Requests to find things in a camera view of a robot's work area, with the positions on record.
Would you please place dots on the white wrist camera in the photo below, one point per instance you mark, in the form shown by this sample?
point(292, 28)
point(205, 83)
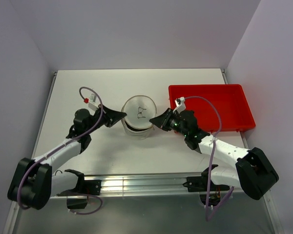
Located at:
point(180, 105)
point(91, 102)

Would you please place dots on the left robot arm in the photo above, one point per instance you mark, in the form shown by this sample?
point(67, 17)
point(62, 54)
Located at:
point(35, 180)

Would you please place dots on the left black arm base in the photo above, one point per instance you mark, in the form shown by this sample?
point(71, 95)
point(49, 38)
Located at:
point(91, 188)

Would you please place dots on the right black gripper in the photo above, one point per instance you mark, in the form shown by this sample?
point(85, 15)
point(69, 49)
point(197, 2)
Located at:
point(162, 121)

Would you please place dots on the black garment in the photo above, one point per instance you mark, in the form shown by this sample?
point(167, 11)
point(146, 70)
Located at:
point(135, 129)

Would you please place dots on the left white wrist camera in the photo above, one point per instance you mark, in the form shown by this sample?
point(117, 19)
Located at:
point(91, 102)

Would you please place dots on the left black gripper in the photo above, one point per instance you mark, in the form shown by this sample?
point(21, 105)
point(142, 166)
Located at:
point(111, 117)

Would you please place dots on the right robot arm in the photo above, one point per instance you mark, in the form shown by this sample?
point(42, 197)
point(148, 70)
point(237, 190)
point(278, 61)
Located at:
point(247, 169)

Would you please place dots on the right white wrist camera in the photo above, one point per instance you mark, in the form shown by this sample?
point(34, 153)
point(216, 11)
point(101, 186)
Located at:
point(180, 105)

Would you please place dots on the red plastic bin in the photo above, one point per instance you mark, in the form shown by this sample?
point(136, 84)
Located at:
point(228, 99)

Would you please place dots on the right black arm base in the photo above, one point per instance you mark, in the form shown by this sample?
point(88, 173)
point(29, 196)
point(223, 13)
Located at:
point(200, 183)

